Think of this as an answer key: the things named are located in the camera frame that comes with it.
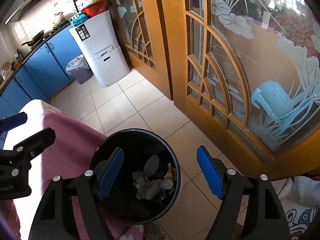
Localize red plastic basket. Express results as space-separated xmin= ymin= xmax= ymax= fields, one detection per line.
xmin=81 ymin=0 xmax=107 ymax=17

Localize wooden glass door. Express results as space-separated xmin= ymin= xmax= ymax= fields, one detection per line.
xmin=109 ymin=0 xmax=319 ymax=179

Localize black frying pan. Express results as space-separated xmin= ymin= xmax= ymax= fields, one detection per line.
xmin=21 ymin=30 xmax=44 ymax=47

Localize pink round tablecloth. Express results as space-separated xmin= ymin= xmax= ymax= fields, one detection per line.
xmin=1 ymin=100 xmax=144 ymax=239

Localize white ceramic pot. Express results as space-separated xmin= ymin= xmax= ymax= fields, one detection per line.
xmin=53 ymin=11 xmax=66 ymax=26

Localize blue kitchen cabinets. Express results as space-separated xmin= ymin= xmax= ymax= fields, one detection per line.
xmin=1 ymin=24 xmax=81 ymax=117

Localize grey bin with bag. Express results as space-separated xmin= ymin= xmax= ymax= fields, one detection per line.
xmin=66 ymin=54 xmax=93 ymax=84

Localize blue plastic package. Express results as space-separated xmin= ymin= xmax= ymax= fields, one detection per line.
xmin=69 ymin=12 xmax=88 ymax=27

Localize white tall storage cabinet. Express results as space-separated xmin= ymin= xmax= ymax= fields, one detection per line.
xmin=69 ymin=10 xmax=130 ymax=87

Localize person's left hand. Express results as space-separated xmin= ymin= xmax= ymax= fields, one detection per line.
xmin=1 ymin=199 xmax=21 ymax=237

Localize light blue plastic chair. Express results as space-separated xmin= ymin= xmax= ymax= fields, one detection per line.
xmin=251 ymin=80 xmax=309 ymax=130

